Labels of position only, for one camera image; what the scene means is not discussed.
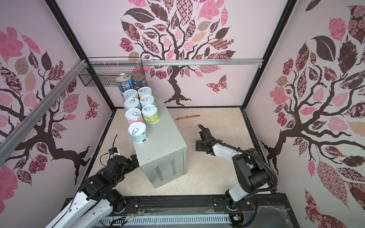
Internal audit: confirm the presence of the teal labelled can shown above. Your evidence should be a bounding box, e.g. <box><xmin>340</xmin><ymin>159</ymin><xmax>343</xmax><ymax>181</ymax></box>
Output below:
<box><xmin>128</xmin><ymin>122</ymin><xmax>148</xmax><ymax>143</ymax></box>

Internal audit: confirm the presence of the pink labelled can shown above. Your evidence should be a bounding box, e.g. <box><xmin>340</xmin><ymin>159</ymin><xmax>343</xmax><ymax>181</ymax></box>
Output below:
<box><xmin>125</xmin><ymin>108</ymin><xmax>144</xmax><ymax>125</ymax></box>
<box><xmin>123</xmin><ymin>89</ymin><xmax>139</xmax><ymax>100</ymax></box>

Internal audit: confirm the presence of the pale blue labelled can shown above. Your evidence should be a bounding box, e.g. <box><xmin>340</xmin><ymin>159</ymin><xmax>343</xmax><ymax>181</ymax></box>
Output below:
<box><xmin>139</xmin><ymin>95</ymin><xmax>157</xmax><ymax>108</ymax></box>

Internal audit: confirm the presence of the yellow labelled can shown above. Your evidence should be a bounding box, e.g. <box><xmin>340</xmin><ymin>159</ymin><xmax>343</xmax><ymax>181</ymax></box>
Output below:
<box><xmin>137</xmin><ymin>86</ymin><xmax>153</xmax><ymax>98</ymax></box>

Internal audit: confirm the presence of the large blue labelled can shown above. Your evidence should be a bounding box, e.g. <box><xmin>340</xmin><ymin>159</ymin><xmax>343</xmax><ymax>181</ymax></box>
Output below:
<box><xmin>116</xmin><ymin>73</ymin><xmax>134</xmax><ymax>94</ymax></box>

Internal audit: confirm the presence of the dark red labelled can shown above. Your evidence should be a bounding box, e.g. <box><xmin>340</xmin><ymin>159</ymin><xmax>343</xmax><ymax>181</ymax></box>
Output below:
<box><xmin>132</xmin><ymin>73</ymin><xmax>148</xmax><ymax>90</ymax></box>

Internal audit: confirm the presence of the white green labelled can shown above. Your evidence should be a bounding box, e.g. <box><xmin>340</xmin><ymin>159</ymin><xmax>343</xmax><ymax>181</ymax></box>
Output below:
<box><xmin>124</xmin><ymin>98</ymin><xmax>142</xmax><ymax>110</ymax></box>

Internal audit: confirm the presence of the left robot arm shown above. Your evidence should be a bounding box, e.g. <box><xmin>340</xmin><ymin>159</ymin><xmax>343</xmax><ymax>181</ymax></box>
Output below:
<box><xmin>46</xmin><ymin>154</ymin><xmax>139</xmax><ymax>228</ymax></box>

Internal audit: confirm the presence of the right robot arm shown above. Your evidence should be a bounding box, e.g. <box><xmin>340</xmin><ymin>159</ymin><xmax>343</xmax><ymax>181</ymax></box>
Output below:
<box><xmin>195</xmin><ymin>124</ymin><xmax>278</xmax><ymax>210</ymax></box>

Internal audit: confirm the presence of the grey metal cabinet box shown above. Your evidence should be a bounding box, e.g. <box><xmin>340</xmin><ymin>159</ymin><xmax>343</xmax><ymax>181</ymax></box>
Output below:
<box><xmin>134</xmin><ymin>82</ymin><xmax>188</xmax><ymax>188</ymax></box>

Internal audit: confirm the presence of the wooden knife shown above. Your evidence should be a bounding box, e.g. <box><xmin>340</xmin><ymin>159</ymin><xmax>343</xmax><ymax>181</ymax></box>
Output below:
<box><xmin>175</xmin><ymin>115</ymin><xmax>201</xmax><ymax>120</ymax></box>

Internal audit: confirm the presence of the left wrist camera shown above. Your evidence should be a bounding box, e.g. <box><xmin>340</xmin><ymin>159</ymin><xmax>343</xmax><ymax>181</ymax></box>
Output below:
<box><xmin>108</xmin><ymin>147</ymin><xmax>121</xmax><ymax>159</ymax></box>

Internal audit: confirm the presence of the white slotted cable duct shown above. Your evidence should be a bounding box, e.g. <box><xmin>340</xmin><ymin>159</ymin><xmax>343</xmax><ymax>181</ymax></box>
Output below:
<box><xmin>93</xmin><ymin>214</ymin><xmax>231</xmax><ymax>228</ymax></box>

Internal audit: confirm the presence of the black wire basket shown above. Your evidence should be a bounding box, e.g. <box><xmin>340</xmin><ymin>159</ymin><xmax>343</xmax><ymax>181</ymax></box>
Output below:
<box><xmin>79</xmin><ymin>57</ymin><xmax>146</xmax><ymax>87</ymax></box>

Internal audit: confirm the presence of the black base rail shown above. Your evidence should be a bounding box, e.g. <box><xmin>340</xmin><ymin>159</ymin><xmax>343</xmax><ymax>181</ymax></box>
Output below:
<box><xmin>52</xmin><ymin>193</ymin><xmax>300</xmax><ymax>228</ymax></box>

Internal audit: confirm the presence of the horizontal aluminium rail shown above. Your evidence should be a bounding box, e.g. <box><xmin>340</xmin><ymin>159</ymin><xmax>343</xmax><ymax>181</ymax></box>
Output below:
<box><xmin>89</xmin><ymin>59</ymin><xmax>263</xmax><ymax>66</ymax></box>

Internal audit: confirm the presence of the diagonal aluminium rail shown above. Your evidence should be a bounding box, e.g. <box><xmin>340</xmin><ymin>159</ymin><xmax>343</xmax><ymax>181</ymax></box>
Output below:
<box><xmin>1</xmin><ymin>59</ymin><xmax>87</xmax><ymax>164</ymax></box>

